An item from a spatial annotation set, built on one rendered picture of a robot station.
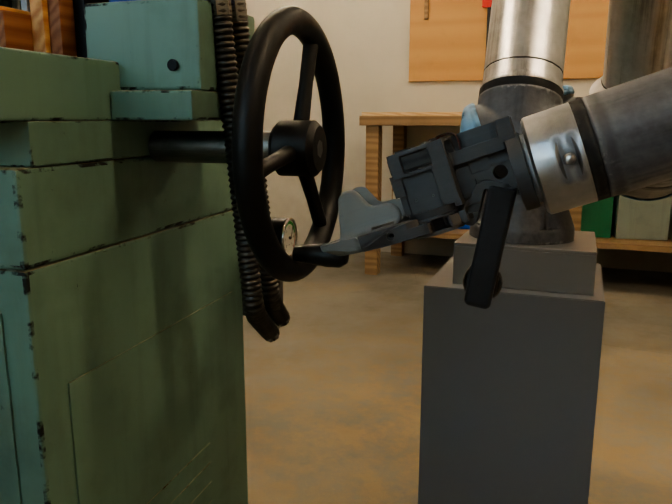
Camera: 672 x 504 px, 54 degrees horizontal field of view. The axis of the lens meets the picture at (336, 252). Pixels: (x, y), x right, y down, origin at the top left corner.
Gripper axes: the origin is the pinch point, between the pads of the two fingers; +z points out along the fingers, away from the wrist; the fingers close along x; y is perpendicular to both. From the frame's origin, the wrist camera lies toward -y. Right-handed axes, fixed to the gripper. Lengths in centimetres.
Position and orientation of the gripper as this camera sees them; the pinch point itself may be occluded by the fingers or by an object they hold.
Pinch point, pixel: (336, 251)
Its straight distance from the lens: 65.7
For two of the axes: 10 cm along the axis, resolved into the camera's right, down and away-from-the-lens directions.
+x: -2.9, 1.8, -9.4
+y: -3.2, -9.5, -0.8
